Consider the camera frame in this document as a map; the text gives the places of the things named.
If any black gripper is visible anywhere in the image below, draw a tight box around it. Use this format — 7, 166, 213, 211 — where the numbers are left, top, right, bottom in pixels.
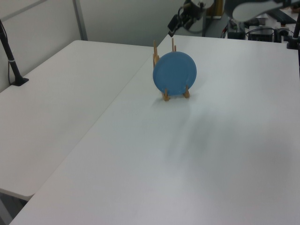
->
167, 6, 204, 38

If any blue round plate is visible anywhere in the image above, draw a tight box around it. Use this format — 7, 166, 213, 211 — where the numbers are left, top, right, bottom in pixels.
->
152, 51, 198, 97

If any wooden plate rack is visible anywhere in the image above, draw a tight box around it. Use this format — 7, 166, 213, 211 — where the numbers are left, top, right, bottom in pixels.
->
152, 38, 191, 102

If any small black electronics box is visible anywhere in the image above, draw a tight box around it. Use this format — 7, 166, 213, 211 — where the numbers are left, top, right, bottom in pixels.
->
226, 29, 246, 40

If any large black electronics box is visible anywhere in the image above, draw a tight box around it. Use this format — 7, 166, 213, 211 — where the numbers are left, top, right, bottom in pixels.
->
248, 27, 276, 43

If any black camera pole with tie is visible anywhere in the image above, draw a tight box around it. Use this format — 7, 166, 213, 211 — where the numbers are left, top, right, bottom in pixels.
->
0, 18, 30, 87

